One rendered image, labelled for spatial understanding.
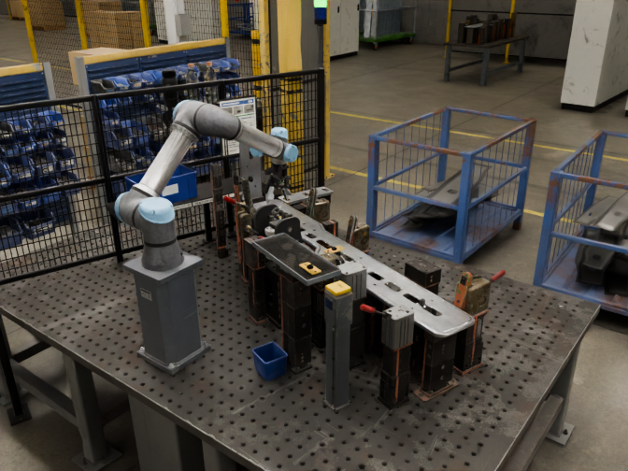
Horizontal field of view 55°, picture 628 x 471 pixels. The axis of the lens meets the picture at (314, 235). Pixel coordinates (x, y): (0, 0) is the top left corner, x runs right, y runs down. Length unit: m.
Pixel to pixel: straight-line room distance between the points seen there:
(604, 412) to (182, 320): 2.20
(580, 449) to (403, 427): 1.34
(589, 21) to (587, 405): 7.22
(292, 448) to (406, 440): 0.37
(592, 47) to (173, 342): 8.48
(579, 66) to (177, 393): 8.61
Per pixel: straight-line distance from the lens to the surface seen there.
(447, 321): 2.07
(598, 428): 3.40
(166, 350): 2.34
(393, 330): 1.96
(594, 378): 3.73
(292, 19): 3.40
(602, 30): 9.90
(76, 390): 2.86
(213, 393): 2.24
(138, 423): 2.65
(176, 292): 2.23
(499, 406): 2.24
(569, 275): 4.40
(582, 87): 10.04
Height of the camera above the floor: 2.09
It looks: 24 degrees down
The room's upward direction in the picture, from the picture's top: 1 degrees counter-clockwise
